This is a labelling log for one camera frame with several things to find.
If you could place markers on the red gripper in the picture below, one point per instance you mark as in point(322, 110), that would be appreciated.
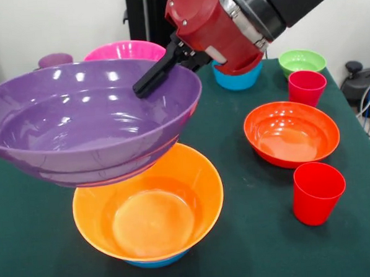
point(210, 22)

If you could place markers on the purple bowl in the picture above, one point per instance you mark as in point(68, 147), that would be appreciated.
point(79, 125)

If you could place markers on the orange bowl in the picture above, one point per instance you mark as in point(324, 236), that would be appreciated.
point(158, 214)

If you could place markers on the large blue bowl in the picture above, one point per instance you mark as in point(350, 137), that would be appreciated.
point(157, 263)

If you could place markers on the pink bowl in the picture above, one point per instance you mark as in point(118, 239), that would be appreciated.
point(121, 50)

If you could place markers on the small blue bowl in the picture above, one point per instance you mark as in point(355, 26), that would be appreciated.
point(238, 81)

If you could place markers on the purple cup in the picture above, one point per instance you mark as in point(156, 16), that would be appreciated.
point(55, 60)

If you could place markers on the red-orange bowl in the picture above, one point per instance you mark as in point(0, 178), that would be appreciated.
point(290, 133)

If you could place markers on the crimson cup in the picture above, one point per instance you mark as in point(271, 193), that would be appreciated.
point(306, 88)

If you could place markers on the black wheeled base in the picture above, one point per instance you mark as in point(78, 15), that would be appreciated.
point(356, 83)

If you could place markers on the red cup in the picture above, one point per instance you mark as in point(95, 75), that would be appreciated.
point(318, 196)

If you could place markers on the dark green tablecloth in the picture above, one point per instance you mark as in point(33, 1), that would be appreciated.
point(271, 248)

